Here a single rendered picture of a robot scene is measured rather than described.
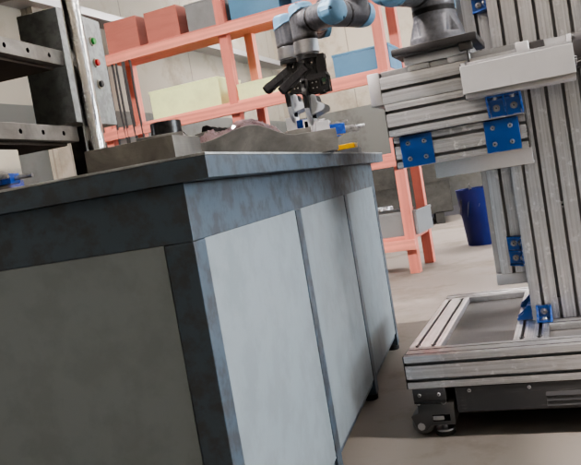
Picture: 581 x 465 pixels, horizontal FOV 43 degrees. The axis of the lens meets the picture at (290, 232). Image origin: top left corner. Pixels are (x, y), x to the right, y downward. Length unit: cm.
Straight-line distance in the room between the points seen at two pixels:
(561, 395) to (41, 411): 126
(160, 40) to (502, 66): 429
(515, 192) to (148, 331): 132
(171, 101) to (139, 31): 64
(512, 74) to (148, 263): 108
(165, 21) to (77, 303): 480
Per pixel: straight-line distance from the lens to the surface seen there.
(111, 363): 123
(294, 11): 227
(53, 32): 277
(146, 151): 153
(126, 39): 610
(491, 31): 223
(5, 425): 136
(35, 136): 235
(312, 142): 188
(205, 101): 565
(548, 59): 190
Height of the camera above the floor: 73
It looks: 4 degrees down
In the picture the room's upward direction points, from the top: 10 degrees counter-clockwise
